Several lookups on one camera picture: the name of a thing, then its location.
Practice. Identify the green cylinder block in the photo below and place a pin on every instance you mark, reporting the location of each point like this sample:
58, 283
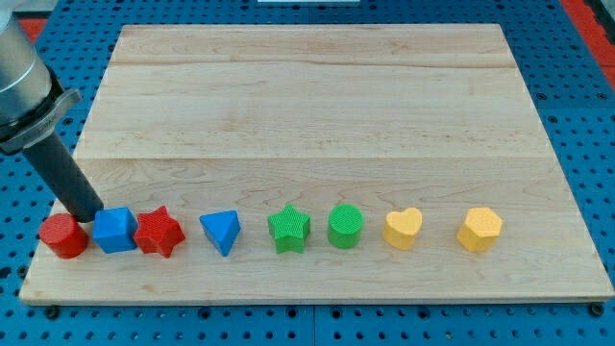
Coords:
345, 225

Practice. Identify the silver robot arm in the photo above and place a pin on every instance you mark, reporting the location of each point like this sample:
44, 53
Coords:
32, 98

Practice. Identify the red cylinder block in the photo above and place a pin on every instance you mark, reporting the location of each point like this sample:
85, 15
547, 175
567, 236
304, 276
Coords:
63, 234

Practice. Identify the yellow hexagon block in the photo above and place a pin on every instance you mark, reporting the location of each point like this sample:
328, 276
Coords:
479, 230

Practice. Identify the blue triangle block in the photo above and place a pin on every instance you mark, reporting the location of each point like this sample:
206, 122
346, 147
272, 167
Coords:
221, 229

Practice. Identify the blue cube block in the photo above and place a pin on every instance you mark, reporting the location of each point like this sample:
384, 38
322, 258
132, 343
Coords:
114, 229

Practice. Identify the green star block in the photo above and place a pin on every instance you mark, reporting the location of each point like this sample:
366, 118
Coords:
289, 229

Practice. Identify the light wooden board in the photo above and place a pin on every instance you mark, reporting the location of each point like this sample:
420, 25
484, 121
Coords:
209, 118

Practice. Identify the red star block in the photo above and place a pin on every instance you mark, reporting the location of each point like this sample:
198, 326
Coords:
158, 232

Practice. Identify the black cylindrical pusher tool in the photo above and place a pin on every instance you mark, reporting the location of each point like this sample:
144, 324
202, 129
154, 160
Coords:
55, 166

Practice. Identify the yellow heart block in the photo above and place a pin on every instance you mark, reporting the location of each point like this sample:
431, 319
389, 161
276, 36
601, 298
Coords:
402, 227

